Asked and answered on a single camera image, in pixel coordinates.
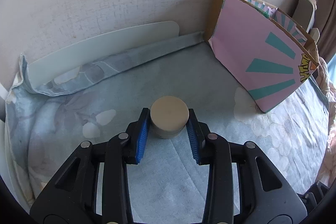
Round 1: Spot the pink teal cardboard box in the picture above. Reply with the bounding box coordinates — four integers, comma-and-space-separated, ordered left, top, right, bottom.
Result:
204, 0, 319, 113

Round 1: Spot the white bed headboard panel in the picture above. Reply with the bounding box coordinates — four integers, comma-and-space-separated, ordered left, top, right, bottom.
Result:
28, 20, 180, 88

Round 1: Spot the grey chair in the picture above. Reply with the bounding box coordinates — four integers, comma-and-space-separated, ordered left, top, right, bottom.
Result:
292, 0, 320, 43

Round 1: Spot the light blue floral bedsheet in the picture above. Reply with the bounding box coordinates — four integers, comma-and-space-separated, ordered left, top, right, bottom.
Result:
6, 34, 330, 223

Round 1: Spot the beige round jar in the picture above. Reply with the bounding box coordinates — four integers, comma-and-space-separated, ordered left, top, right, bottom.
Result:
150, 96, 189, 139

